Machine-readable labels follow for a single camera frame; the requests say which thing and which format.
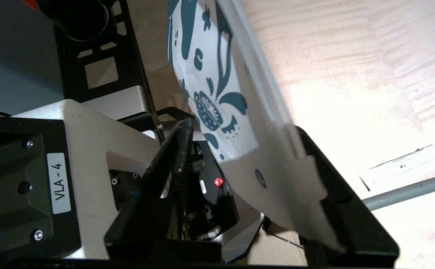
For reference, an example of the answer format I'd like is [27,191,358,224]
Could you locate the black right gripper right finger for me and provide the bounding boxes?
[296,126,400,268]

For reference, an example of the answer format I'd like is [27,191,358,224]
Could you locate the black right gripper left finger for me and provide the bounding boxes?
[105,118,222,263]

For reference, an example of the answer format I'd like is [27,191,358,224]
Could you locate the white blue horse print bag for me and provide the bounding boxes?
[166,0,343,249]

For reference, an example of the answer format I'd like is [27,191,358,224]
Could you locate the black silver robot base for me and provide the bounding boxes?
[38,0,265,264]

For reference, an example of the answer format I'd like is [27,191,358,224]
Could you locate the grey white toothbrush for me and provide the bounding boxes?
[361,172,435,211]

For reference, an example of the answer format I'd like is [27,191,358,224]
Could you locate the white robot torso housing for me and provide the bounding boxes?
[12,99,166,260]

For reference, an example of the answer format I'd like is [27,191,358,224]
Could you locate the small white sachet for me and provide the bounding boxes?
[359,144,435,191]

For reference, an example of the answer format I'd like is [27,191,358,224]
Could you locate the blue grey mat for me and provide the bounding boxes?
[0,0,65,117]

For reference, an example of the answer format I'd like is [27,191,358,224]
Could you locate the black robot head bracket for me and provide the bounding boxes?
[0,116,81,262]

